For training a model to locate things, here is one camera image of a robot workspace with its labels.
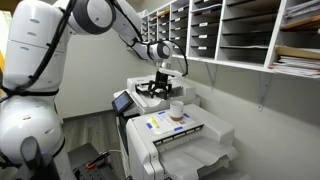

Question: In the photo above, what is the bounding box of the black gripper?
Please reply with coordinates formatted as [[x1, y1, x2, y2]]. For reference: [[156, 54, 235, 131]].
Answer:
[[147, 70, 174, 101]]

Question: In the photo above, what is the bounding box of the yellow marker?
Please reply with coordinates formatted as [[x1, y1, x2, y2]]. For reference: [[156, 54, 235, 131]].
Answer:
[[149, 116, 160, 129]]

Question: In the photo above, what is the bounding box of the white mug with brown base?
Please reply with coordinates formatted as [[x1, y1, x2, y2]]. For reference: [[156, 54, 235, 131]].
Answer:
[[169, 100, 185, 122]]

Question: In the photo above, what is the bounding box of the office copier machine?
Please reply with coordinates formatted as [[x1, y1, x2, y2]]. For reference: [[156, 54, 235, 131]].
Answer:
[[112, 73, 202, 168]]

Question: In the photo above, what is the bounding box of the white paper sheet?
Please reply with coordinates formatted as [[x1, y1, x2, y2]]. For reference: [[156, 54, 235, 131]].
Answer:
[[144, 109, 197, 135]]

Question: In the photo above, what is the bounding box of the copier touchscreen panel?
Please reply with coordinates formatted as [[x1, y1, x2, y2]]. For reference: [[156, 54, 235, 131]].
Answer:
[[111, 90, 135, 115]]

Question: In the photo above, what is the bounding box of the white printer finisher unit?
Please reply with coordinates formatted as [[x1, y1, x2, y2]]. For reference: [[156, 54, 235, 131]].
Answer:
[[125, 103, 240, 180]]

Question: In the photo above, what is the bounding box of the brown folder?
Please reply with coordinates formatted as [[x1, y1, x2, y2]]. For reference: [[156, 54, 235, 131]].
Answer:
[[156, 8, 171, 18]]

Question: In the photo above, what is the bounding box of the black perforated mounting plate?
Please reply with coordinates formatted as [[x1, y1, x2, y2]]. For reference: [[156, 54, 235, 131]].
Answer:
[[74, 162, 116, 180]]

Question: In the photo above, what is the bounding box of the white paper stack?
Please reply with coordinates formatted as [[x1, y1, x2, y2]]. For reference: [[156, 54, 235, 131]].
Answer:
[[267, 55, 320, 80]]

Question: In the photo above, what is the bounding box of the manila folder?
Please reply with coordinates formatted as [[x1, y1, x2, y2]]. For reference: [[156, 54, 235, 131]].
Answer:
[[274, 44, 320, 61]]

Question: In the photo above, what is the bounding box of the tan folder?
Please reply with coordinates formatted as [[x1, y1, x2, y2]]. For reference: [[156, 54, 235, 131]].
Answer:
[[279, 14, 320, 33]]

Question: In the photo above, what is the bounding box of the white shelf bracket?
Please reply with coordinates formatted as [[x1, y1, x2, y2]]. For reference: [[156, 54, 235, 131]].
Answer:
[[256, 71, 275, 113], [204, 62, 220, 93]]

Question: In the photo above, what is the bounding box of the black clamp with orange handle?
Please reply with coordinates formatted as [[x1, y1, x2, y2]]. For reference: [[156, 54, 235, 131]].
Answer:
[[84, 150, 111, 170]]

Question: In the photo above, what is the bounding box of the white wall mail sorter shelf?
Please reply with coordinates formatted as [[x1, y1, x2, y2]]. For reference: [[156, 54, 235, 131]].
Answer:
[[139, 0, 320, 81]]

